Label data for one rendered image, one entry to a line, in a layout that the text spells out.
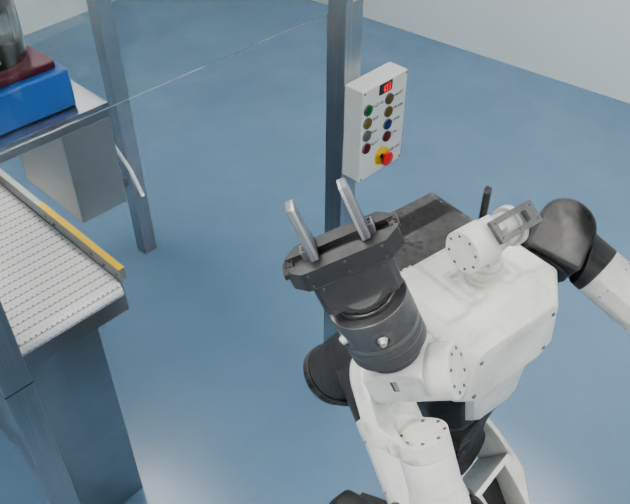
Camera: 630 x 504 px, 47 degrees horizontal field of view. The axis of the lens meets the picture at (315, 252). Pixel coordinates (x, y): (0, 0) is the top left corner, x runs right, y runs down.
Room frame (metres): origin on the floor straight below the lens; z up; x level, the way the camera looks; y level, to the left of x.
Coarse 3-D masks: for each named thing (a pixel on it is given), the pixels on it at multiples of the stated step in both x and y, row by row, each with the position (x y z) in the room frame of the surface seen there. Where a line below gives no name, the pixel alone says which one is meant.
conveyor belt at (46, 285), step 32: (0, 192) 1.52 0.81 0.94; (0, 224) 1.39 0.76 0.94; (32, 224) 1.39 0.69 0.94; (0, 256) 1.27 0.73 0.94; (32, 256) 1.27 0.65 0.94; (64, 256) 1.27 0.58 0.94; (0, 288) 1.16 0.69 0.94; (32, 288) 1.16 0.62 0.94; (64, 288) 1.16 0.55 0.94; (96, 288) 1.16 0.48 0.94; (32, 320) 1.07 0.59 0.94; (64, 320) 1.08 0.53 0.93
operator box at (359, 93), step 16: (384, 64) 1.69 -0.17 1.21; (368, 80) 1.61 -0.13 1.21; (384, 80) 1.61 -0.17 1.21; (400, 80) 1.65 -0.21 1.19; (352, 96) 1.57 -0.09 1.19; (368, 96) 1.56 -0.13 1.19; (384, 96) 1.60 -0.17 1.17; (400, 96) 1.65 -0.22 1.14; (352, 112) 1.57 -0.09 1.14; (400, 112) 1.66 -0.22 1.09; (352, 128) 1.56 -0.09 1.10; (400, 128) 1.66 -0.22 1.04; (352, 144) 1.56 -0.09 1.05; (384, 144) 1.61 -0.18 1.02; (400, 144) 1.66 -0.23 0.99; (352, 160) 1.56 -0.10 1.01; (368, 160) 1.57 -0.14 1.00; (352, 176) 1.56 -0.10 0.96
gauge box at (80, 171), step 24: (48, 144) 1.17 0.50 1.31; (72, 144) 1.14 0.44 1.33; (96, 144) 1.17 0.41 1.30; (24, 168) 1.27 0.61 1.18; (48, 168) 1.19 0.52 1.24; (72, 168) 1.13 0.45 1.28; (96, 168) 1.17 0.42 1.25; (48, 192) 1.21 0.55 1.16; (72, 192) 1.14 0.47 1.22; (96, 192) 1.16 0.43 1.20; (120, 192) 1.19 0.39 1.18; (96, 216) 1.15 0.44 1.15
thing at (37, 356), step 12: (12, 192) 1.53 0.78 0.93; (84, 252) 1.29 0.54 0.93; (120, 300) 1.20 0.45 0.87; (96, 312) 1.15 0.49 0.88; (108, 312) 1.17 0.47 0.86; (120, 312) 1.19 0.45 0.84; (84, 324) 1.13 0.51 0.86; (96, 324) 1.14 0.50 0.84; (60, 336) 1.08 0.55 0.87; (72, 336) 1.10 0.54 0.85; (36, 348) 1.04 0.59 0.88; (48, 348) 1.06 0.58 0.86; (60, 348) 1.08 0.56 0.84; (24, 360) 1.02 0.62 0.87; (36, 360) 1.04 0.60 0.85
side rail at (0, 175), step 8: (0, 176) 1.54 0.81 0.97; (8, 176) 1.54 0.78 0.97; (8, 184) 1.52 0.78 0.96; (16, 184) 1.50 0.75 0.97; (16, 192) 1.49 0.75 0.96; (24, 192) 1.47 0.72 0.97; (24, 200) 1.47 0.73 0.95; (32, 200) 1.44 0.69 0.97; (32, 208) 1.44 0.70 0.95; (40, 208) 1.41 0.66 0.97; (48, 216) 1.38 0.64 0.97; (56, 224) 1.36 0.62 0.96; (64, 232) 1.34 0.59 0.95; (72, 240) 1.32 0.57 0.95; (80, 240) 1.29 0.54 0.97; (88, 248) 1.26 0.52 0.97; (96, 256) 1.24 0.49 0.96; (112, 272) 1.20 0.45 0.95; (120, 272) 1.18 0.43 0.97; (120, 280) 1.18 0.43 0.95
